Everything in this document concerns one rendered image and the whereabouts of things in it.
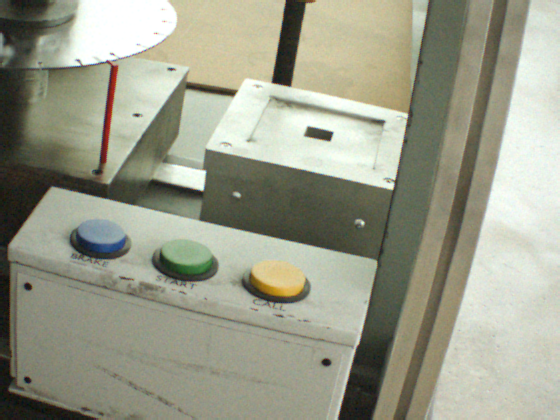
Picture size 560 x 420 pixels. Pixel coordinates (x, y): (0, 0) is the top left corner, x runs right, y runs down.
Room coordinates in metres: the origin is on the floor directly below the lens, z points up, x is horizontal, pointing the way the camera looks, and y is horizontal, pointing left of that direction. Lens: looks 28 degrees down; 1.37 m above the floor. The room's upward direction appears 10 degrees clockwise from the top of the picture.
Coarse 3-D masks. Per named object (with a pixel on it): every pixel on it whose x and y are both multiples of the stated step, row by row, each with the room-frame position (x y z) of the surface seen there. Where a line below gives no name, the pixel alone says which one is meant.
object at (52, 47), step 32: (96, 0) 1.20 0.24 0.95; (128, 0) 1.22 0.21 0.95; (160, 0) 1.23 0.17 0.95; (0, 32) 1.07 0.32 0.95; (32, 32) 1.08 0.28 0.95; (64, 32) 1.09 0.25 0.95; (96, 32) 1.10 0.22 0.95; (128, 32) 1.11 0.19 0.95; (160, 32) 1.13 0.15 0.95; (32, 64) 1.00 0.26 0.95; (64, 64) 1.01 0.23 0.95; (96, 64) 1.02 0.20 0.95
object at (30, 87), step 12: (0, 72) 1.13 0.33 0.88; (12, 72) 1.12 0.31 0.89; (24, 72) 1.12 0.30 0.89; (36, 72) 1.12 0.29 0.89; (48, 72) 1.15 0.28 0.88; (0, 84) 1.12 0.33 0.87; (12, 84) 1.12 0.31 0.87; (24, 84) 1.12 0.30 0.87; (36, 84) 1.13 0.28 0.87; (0, 96) 1.12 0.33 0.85; (12, 96) 1.12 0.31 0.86; (24, 96) 1.12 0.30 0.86; (36, 96) 1.13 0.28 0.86
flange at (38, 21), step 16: (0, 0) 1.14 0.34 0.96; (16, 0) 1.12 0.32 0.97; (32, 0) 1.12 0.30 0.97; (48, 0) 1.14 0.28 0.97; (64, 0) 1.16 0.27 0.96; (0, 16) 1.09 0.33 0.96; (16, 16) 1.10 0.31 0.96; (32, 16) 1.10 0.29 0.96; (48, 16) 1.11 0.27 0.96; (64, 16) 1.12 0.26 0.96
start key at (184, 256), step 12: (180, 240) 0.80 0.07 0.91; (192, 240) 0.80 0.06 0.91; (168, 252) 0.78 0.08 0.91; (180, 252) 0.78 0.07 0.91; (192, 252) 0.78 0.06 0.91; (204, 252) 0.79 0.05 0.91; (168, 264) 0.77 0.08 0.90; (180, 264) 0.76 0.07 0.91; (192, 264) 0.77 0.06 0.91; (204, 264) 0.77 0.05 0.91
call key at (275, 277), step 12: (264, 264) 0.79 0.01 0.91; (276, 264) 0.79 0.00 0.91; (288, 264) 0.79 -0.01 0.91; (252, 276) 0.77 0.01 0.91; (264, 276) 0.77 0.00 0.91; (276, 276) 0.77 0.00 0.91; (288, 276) 0.77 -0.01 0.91; (300, 276) 0.78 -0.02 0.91; (264, 288) 0.76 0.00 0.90; (276, 288) 0.76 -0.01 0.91; (288, 288) 0.76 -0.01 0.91; (300, 288) 0.77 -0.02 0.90
